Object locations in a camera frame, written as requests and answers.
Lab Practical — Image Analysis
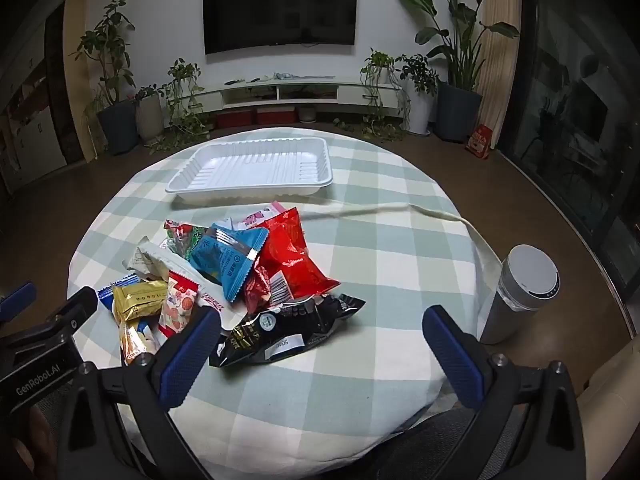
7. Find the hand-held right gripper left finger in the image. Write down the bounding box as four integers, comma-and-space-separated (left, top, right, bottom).
52, 306, 221, 480

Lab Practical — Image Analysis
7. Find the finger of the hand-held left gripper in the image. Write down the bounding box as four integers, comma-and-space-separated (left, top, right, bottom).
37, 286, 99, 335
0, 282, 38, 321

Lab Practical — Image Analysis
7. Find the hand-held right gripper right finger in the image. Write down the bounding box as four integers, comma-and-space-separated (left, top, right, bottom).
422, 305, 588, 480

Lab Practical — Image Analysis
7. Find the small dark blue packet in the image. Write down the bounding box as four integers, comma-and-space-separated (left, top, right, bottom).
97, 275, 138, 311

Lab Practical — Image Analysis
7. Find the fruit print snack packet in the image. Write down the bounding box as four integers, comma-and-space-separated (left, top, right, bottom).
157, 271, 201, 338

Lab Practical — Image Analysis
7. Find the orange snack packet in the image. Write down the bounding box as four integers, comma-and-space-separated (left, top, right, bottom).
120, 320, 161, 366

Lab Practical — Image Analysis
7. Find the white red striped packet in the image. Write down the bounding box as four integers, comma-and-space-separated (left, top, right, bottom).
197, 287, 251, 331

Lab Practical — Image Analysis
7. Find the gold snack packet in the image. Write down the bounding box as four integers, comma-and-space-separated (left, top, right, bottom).
111, 281, 168, 323

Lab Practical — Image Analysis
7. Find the black snack packet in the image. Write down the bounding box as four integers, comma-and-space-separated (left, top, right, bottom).
209, 294, 367, 368

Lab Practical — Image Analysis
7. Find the long white snack packet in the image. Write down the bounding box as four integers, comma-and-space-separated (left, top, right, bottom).
122, 236, 206, 286

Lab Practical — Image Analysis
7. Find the blue snack packet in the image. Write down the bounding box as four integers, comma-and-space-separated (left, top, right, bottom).
190, 223, 271, 303

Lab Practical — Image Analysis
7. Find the green snack packet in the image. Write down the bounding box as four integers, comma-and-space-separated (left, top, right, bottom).
165, 219, 208, 261

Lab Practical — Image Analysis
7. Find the red snack packet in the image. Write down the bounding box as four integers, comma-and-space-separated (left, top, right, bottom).
243, 208, 341, 318

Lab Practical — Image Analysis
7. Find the pink snack packet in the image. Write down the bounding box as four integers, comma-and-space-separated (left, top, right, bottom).
235, 201, 286, 231

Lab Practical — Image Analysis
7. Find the white plastic tray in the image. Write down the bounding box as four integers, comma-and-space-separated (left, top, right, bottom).
165, 137, 334, 206

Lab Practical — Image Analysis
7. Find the person's left hand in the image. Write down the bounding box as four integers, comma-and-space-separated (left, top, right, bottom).
0, 405, 58, 480

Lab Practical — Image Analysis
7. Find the dark mesh chair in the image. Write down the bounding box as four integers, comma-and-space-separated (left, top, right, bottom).
350, 407, 531, 480

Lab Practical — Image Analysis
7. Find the grey cylinder with white lid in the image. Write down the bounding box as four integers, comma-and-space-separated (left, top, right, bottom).
477, 244, 562, 346

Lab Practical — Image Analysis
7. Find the checked tablecloth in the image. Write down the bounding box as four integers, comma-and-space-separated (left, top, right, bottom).
67, 127, 503, 480

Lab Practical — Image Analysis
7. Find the beige cushion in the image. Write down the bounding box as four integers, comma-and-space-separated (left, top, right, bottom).
575, 345, 640, 480

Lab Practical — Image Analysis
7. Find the white wardrobe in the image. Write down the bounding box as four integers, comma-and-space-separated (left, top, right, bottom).
0, 0, 86, 196

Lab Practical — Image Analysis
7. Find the tall plant in dark pot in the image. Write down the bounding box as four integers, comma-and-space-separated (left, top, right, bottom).
70, 0, 141, 156

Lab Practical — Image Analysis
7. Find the plant in ribbed grey pot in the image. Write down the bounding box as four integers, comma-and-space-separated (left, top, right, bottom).
135, 85, 166, 143

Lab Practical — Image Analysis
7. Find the red paper bag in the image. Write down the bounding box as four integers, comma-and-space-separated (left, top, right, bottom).
465, 124, 492, 161

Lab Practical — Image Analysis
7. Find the large-leaf plant in dark pot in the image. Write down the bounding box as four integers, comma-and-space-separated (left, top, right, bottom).
394, 0, 521, 143

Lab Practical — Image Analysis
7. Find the red storage box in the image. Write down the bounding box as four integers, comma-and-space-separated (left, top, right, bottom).
256, 106, 296, 126
216, 109, 254, 129

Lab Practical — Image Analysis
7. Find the trailing green plant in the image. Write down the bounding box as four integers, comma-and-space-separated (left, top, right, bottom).
360, 49, 406, 141
150, 57, 213, 153

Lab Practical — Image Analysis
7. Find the plant in white pot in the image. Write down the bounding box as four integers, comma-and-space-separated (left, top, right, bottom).
400, 54, 441, 136

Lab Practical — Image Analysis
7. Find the glass sliding door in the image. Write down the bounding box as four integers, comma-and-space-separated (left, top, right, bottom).
500, 0, 640, 336

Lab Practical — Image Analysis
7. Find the white television cabinet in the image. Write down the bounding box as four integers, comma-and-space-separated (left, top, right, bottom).
187, 76, 406, 116

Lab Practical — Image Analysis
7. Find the beige curtain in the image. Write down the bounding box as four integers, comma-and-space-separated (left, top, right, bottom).
475, 0, 523, 148

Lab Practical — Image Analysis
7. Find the wall television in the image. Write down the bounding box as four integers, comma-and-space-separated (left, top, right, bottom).
202, 0, 359, 56

